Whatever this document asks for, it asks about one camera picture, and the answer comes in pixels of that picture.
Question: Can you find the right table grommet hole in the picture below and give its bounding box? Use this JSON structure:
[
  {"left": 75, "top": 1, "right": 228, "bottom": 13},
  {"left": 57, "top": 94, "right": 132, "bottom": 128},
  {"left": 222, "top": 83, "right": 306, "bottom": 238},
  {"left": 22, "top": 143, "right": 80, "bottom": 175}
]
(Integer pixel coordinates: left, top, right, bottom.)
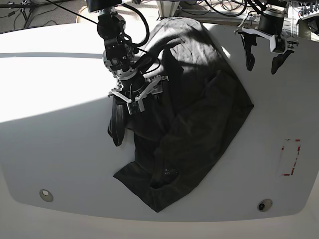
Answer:
[{"left": 257, "top": 199, "right": 273, "bottom": 212}]

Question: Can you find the black tripod stand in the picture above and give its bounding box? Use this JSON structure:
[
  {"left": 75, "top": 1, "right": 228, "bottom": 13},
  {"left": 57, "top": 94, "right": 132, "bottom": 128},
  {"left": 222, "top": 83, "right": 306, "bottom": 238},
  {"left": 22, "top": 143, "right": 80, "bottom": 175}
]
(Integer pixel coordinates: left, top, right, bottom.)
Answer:
[{"left": 0, "top": 0, "right": 72, "bottom": 29}]

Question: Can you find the table grommet hole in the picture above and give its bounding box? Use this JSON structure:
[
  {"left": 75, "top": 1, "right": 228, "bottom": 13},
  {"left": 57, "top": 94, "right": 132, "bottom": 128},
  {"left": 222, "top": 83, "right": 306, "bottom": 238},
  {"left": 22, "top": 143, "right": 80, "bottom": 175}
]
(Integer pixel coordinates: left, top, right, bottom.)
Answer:
[
  {"left": 257, "top": 199, "right": 273, "bottom": 212},
  {"left": 39, "top": 189, "right": 54, "bottom": 203}
]

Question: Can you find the black cable bundle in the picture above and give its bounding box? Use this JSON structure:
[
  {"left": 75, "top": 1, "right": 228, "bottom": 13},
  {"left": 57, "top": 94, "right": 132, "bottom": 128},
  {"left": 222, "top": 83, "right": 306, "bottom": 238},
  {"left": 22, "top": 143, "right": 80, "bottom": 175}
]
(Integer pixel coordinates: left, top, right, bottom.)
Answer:
[{"left": 204, "top": 0, "right": 250, "bottom": 12}]

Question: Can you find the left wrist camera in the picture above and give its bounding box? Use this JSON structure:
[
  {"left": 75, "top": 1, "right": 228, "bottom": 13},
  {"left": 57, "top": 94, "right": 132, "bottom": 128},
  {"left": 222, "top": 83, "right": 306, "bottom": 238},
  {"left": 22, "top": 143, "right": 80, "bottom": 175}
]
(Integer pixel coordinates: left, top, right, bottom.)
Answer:
[{"left": 269, "top": 35, "right": 286, "bottom": 54}]

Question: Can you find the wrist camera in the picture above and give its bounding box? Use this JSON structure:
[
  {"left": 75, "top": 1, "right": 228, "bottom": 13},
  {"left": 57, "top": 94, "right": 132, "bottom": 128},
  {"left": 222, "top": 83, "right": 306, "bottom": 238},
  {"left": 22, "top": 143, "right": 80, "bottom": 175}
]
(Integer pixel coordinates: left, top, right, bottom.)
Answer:
[
  {"left": 127, "top": 100, "right": 145, "bottom": 115},
  {"left": 269, "top": 35, "right": 286, "bottom": 54}
]

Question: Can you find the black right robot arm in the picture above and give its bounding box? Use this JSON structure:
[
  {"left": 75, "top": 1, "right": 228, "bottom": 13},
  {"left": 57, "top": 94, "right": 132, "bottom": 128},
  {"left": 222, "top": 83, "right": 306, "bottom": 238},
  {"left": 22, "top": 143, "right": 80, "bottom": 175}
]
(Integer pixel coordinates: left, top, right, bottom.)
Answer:
[{"left": 87, "top": 0, "right": 167, "bottom": 112}]

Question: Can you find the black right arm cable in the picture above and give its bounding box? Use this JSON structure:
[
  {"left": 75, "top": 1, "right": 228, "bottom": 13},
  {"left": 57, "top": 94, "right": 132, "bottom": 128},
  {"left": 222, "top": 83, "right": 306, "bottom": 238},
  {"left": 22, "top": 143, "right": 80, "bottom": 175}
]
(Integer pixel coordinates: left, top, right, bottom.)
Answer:
[{"left": 113, "top": 3, "right": 160, "bottom": 75}]

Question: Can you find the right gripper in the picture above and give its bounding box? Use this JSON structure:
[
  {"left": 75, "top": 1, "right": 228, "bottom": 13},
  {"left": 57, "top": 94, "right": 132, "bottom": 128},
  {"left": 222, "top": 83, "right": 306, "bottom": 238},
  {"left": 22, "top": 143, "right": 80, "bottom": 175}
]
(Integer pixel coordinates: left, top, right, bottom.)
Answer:
[{"left": 108, "top": 71, "right": 168, "bottom": 106}]

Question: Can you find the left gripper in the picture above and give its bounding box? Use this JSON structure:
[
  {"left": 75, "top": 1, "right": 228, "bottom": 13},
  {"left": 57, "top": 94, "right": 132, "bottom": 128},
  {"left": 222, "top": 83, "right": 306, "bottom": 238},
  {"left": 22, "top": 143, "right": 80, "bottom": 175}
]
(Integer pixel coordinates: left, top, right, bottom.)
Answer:
[{"left": 235, "top": 9, "right": 299, "bottom": 74}]

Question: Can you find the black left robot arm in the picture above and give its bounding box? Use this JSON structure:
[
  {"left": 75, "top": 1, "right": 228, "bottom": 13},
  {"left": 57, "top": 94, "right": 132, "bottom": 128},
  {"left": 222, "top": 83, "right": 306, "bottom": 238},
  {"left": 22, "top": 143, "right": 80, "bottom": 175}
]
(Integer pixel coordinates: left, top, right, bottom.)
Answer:
[{"left": 235, "top": 0, "right": 299, "bottom": 75}]

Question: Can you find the left table grommet hole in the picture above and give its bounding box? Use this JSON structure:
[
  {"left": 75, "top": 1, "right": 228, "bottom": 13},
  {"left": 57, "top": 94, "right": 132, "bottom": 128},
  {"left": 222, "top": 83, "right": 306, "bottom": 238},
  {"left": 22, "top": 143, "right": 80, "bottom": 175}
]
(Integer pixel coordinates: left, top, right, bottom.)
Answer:
[{"left": 39, "top": 189, "right": 54, "bottom": 203}]

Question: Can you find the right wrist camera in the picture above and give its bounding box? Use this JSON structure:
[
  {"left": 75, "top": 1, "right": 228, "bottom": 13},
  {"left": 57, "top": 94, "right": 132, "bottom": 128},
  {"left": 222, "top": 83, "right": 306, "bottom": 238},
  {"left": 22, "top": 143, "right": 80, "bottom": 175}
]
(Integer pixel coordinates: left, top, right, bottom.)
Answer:
[{"left": 127, "top": 100, "right": 145, "bottom": 115}]

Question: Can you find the aluminium rail with cables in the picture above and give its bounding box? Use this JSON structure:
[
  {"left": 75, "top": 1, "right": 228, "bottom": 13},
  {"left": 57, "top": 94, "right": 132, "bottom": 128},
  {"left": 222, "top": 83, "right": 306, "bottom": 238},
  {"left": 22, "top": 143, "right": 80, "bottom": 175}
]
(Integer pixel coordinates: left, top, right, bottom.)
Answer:
[{"left": 179, "top": 9, "right": 300, "bottom": 37}]

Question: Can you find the aluminium frame post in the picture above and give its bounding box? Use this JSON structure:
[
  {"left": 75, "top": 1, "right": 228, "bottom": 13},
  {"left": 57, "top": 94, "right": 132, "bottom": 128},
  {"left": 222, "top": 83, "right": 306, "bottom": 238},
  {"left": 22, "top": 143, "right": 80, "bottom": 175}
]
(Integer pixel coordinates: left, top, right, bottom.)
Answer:
[{"left": 156, "top": 0, "right": 180, "bottom": 19}]

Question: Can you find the dark grey T-shirt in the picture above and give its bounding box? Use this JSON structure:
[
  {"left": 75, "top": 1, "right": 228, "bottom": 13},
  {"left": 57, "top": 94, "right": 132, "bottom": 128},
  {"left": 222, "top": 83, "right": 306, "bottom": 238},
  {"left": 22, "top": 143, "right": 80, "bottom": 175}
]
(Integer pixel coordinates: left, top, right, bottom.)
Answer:
[{"left": 108, "top": 17, "right": 253, "bottom": 212}]

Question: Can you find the yellow cable on floor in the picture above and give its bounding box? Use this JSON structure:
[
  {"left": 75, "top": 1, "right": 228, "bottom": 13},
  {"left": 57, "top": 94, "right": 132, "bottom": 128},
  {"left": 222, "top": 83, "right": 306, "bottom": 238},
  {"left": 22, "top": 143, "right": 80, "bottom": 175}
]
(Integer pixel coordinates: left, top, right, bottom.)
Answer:
[{"left": 76, "top": 4, "right": 88, "bottom": 23}]

